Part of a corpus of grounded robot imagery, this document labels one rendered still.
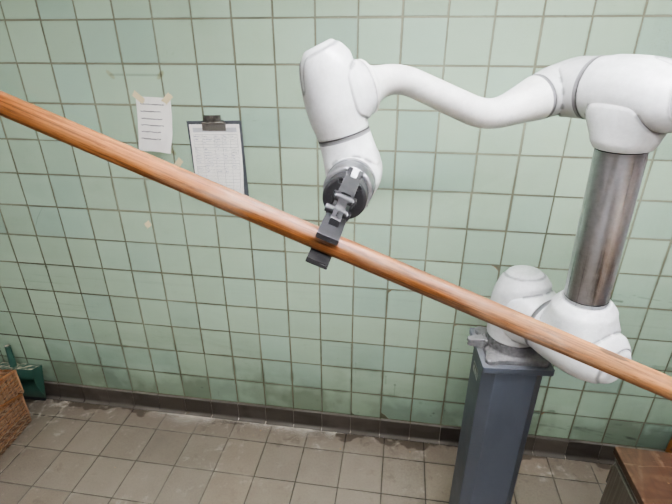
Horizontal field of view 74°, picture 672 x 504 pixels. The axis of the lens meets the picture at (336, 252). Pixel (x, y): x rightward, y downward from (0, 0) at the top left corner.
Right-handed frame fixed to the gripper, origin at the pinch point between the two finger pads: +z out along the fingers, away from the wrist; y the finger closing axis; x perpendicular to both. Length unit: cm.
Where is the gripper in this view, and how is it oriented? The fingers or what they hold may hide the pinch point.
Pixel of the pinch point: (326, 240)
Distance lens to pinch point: 59.7
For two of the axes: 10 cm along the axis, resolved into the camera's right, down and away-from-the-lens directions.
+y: -3.6, 8.1, 4.6
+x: -9.2, -3.9, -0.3
